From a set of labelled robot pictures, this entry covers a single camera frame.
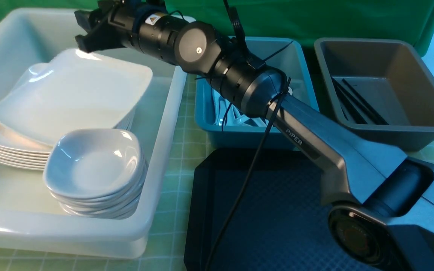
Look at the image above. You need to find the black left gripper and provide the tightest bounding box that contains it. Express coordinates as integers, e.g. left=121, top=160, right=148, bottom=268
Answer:
left=75, top=0, right=148, bottom=53

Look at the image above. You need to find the large white square rice plate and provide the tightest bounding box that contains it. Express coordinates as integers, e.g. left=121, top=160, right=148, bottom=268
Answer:
left=0, top=49, right=153, bottom=146

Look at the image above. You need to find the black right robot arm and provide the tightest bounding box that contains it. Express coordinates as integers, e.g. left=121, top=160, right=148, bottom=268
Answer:
left=127, top=0, right=434, bottom=271

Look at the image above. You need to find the stack of white square plates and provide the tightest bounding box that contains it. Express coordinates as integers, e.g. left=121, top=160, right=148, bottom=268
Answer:
left=0, top=63, right=133, bottom=169

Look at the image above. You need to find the white spoons pile in bin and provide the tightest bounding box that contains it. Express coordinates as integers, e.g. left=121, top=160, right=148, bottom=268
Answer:
left=212, top=90, right=269, bottom=127

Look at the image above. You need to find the stack of white small bowls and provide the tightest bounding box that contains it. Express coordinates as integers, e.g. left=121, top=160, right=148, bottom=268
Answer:
left=43, top=129, right=148, bottom=219

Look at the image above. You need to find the teal plastic bin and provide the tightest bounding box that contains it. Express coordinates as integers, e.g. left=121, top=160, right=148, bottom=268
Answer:
left=195, top=37, right=319, bottom=149

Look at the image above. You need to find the large white plastic tub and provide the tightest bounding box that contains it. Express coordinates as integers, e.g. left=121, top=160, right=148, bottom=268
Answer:
left=0, top=8, right=187, bottom=259

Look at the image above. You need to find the black chopsticks bundle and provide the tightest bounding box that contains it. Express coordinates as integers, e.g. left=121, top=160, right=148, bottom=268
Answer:
left=331, top=77, right=390, bottom=125

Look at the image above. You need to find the black serving tray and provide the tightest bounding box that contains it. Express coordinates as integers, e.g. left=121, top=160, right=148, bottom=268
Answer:
left=184, top=148, right=391, bottom=271

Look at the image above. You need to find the brown plastic bin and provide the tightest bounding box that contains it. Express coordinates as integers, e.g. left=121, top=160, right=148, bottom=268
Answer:
left=315, top=38, right=434, bottom=151

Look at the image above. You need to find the green backdrop cloth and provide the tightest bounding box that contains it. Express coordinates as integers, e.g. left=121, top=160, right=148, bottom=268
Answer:
left=0, top=0, right=434, bottom=56

